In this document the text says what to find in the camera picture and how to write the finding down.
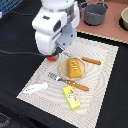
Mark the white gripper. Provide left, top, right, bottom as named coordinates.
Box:
left=32, top=7, right=80, bottom=55

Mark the toy bread loaf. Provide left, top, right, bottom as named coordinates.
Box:
left=67, top=59, right=82, bottom=78

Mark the yellow butter box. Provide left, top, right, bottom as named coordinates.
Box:
left=63, top=86, right=80, bottom=109

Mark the red toy tomato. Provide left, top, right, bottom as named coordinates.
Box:
left=47, top=56, right=57, bottom=62

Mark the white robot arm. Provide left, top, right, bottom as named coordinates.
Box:
left=32, top=0, right=80, bottom=56

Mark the round wooden plate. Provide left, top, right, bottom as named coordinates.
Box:
left=59, top=57, right=86, bottom=81

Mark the right grey toy pot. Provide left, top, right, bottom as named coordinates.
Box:
left=84, top=0, right=107, bottom=26

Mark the woven beige placemat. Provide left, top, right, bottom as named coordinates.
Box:
left=17, top=37, right=118, bottom=128

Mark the beige bowl at edge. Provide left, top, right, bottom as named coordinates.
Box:
left=121, top=7, right=128, bottom=30

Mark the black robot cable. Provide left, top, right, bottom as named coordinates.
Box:
left=0, top=49, right=51, bottom=58

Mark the knife with wooden handle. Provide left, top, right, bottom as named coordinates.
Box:
left=63, top=52, right=101, bottom=65

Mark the fork with wooden handle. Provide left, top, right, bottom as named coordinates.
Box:
left=48, top=72, right=89, bottom=91

